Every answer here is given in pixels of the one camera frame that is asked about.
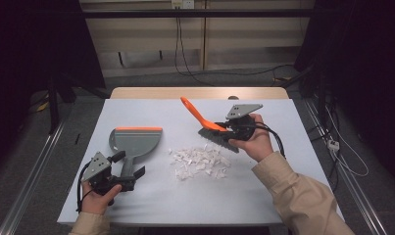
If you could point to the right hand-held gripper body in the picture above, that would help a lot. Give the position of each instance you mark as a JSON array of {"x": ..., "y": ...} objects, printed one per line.
[{"x": 242, "y": 111}]

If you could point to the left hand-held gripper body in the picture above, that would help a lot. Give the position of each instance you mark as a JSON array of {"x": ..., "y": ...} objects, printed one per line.
[{"x": 96, "y": 166}]

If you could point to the grey dustpan with orange edge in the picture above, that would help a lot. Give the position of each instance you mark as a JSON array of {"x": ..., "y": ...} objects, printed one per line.
[{"x": 136, "y": 143}]

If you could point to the pile of white paper scraps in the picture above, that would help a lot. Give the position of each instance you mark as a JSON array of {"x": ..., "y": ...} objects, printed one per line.
[{"x": 198, "y": 161}]

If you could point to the person's right hand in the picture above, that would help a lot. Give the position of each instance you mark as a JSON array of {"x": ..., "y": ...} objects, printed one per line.
[{"x": 258, "y": 145}]

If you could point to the person's left hand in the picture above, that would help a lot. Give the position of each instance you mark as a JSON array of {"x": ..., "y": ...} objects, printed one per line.
[{"x": 97, "y": 202}]

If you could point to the pale grey table mat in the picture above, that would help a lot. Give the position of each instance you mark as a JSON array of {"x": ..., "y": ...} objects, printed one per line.
[{"x": 198, "y": 202}]

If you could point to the black metal stand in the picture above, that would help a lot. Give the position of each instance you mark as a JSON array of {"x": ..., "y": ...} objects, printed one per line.
[{"x": 53, "y": 107}]

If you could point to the black horizontal bar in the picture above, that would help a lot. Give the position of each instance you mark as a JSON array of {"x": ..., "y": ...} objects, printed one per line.
[{"x": 198, "y": 13}]

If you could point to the black curtain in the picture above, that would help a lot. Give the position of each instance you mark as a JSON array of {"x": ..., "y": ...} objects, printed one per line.
[
  {"x": 28, "y": 49},
  {"x": 365, "y": 49}
]

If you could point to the metal floor rail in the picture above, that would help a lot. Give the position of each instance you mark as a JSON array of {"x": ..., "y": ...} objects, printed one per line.
[
  {"x": 355, "y": 189},
  {"x": 35, "y": 176}
]

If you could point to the white wall socket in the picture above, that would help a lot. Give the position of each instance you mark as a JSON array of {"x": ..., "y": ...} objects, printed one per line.
[{"x": 182, "y": 4}]

